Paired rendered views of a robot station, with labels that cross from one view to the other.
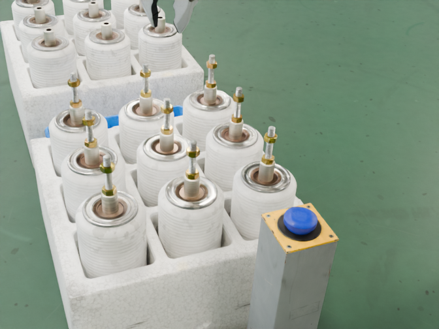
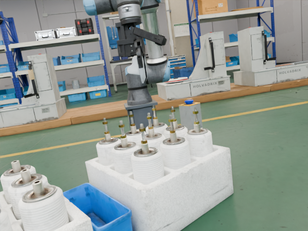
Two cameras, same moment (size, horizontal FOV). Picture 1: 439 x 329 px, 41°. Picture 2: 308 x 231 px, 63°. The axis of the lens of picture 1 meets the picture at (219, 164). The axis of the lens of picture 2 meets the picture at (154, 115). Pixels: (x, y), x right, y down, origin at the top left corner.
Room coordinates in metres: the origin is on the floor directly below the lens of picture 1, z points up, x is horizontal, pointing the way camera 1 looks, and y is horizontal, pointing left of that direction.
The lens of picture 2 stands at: (0.96, 0.96, 0.50)
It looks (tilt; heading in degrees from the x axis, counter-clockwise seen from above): 11 degrees down; 257
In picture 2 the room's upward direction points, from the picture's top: 8 degrees counter-clockwise
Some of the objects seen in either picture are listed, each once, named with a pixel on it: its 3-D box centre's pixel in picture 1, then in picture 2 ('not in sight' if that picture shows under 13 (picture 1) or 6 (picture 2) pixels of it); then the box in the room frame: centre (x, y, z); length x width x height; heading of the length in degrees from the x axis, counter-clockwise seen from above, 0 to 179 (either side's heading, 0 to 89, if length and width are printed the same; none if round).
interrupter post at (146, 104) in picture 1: (146, 103); (124, 142); (0.88, 0.13, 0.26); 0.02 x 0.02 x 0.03
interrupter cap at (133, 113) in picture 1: (146, 109); (124, 145); (0.88, 0.13, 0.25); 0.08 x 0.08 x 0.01
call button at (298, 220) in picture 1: (300, 222); (189, 102); (0.53, -0.10, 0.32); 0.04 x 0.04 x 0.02
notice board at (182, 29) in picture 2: not in sight; (182, 29); (-1.82, -5.83, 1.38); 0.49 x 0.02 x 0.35; 175
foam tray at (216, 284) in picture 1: (166, 222); (157, 177); (0.77, 0.09, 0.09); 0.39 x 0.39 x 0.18; 24
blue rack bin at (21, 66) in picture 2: not in sight; (29, 64); (2.07, -4.97, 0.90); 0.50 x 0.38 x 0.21; 85
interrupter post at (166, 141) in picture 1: (166, 140); (151, 133); (0.77, 0.09, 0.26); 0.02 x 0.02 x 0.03
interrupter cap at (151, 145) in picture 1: (166, 147); (151, 136); (0.77, 0.09, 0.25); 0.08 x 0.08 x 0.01
